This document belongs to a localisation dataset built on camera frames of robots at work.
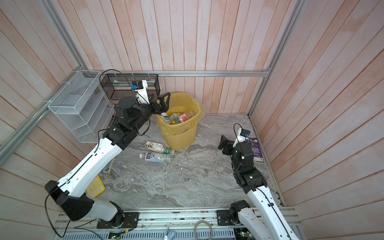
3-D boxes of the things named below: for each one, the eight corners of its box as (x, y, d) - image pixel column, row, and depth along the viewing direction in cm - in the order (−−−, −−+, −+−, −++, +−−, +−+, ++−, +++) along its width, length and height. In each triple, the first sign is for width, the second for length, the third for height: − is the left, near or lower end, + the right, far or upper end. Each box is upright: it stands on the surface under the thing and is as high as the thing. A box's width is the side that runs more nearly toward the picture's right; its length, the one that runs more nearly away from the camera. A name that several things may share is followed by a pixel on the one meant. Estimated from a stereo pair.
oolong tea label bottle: (140, 162, 95) (138, 158, 91) (143, 155, 99) (140, 150, 94) (172, 165, 94) (171, 161, 90) (173, 157, 98) (172, 153, 93)
